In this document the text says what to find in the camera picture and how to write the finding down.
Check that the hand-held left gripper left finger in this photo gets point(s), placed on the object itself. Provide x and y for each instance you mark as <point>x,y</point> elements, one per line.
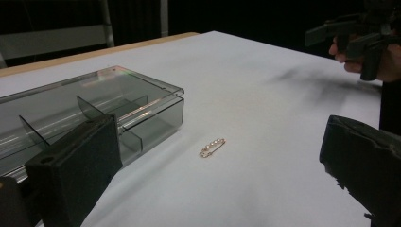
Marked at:
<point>75,164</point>

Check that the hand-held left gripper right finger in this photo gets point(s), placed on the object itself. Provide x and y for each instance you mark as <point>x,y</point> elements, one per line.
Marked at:
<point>369,157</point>

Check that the clear grey compartment box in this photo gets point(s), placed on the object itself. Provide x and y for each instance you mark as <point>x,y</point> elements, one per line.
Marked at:
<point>142,85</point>

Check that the white table mat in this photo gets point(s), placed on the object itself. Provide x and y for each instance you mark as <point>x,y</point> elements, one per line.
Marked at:
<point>252,94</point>

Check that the grey metal stand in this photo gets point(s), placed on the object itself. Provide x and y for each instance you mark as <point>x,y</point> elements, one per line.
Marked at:
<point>47,42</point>

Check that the grey metal post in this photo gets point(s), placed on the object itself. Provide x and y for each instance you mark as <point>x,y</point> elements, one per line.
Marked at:
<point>164,15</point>

